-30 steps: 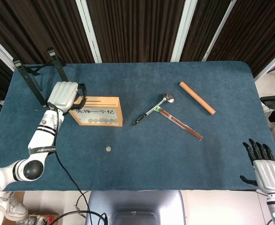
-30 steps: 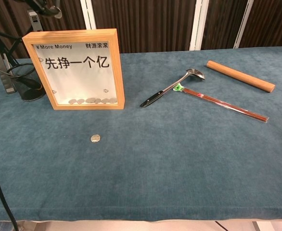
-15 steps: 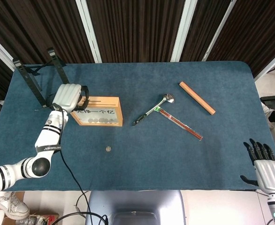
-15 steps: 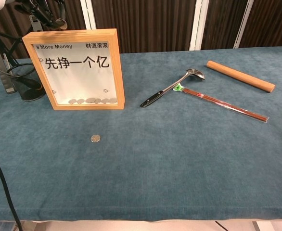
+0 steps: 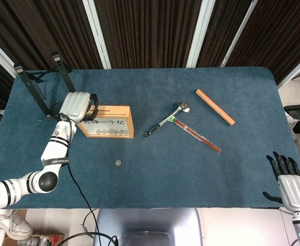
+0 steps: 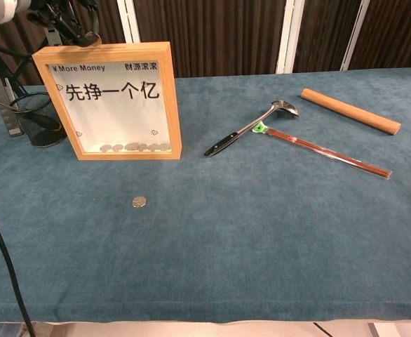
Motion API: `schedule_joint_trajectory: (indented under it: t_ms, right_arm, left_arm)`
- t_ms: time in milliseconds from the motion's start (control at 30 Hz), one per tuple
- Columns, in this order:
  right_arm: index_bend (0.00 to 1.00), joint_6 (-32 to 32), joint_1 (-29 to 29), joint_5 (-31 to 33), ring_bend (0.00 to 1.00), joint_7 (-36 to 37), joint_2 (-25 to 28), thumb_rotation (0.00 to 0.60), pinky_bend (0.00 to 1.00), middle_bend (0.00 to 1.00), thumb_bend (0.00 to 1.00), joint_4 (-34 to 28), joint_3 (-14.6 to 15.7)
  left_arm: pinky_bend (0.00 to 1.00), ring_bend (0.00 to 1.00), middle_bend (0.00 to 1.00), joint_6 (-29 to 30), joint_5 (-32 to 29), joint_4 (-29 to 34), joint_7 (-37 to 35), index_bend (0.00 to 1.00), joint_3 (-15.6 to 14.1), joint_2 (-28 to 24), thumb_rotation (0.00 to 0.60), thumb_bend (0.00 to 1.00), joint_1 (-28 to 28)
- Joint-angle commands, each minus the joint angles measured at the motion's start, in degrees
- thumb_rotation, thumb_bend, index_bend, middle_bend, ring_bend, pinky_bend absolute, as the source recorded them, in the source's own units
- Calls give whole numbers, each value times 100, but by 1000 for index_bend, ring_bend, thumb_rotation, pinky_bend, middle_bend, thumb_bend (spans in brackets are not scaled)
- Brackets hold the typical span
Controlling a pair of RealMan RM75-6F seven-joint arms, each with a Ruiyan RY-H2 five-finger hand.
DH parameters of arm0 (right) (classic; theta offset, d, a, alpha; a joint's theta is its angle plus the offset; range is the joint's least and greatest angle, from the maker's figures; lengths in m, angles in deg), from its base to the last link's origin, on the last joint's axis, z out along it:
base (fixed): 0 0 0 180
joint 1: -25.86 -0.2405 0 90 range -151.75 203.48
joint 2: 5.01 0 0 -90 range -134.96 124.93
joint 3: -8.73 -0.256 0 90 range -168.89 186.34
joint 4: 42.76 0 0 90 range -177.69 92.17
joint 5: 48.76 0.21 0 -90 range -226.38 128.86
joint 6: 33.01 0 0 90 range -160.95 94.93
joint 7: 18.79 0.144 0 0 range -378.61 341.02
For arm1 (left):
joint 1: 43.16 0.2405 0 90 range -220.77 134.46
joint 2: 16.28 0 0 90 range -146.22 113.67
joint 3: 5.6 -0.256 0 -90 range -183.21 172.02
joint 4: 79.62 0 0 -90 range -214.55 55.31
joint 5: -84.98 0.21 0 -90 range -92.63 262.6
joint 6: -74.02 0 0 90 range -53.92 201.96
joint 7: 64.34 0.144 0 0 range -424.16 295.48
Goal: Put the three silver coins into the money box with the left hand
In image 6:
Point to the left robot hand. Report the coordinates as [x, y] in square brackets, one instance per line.
[65, 17]

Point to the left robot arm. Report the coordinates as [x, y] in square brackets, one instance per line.
[0, 10]

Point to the black mesh pen cup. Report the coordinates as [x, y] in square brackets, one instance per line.
[42, 137]

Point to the blue table cloth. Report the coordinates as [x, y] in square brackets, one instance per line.
[209, 245]

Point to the packaged red chopsticks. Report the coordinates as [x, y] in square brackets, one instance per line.
[324, 151]

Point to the long wooden block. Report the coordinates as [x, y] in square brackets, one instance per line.
[349, 111]

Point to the wooden frame coin bank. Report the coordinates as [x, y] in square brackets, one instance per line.
[107, 51]

